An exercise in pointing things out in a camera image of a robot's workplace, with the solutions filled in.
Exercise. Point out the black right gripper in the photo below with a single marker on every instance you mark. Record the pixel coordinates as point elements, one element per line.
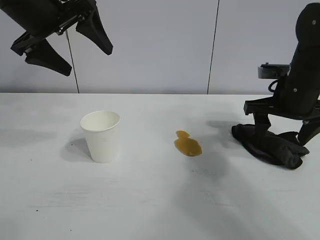
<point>300,97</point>

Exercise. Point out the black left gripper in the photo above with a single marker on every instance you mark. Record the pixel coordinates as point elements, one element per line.
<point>42,17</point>

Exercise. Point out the dark purple grey cloth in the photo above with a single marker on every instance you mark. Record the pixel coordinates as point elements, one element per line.
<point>280,152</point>

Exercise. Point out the white paper cup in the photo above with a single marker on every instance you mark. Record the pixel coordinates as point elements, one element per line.
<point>102,140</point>

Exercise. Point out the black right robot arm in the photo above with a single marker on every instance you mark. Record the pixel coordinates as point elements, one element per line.
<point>308,27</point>

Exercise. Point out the brown liquid spill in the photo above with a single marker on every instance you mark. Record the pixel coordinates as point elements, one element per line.
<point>187,146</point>

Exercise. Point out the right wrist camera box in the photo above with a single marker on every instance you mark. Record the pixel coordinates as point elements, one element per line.
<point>272,71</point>

